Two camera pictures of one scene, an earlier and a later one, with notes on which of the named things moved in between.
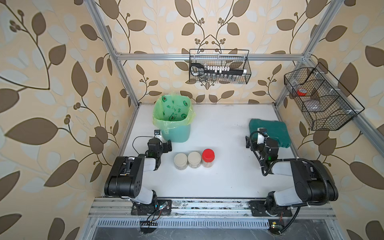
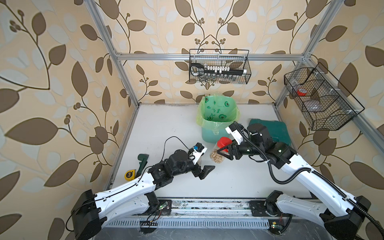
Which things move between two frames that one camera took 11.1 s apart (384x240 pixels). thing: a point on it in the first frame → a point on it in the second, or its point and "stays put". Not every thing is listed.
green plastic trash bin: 180,135 → 209,135
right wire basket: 327,103 stays put
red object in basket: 302,92 stays put
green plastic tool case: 277,130 stays put
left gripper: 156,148 → 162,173
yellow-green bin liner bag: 171,111 → 217,112
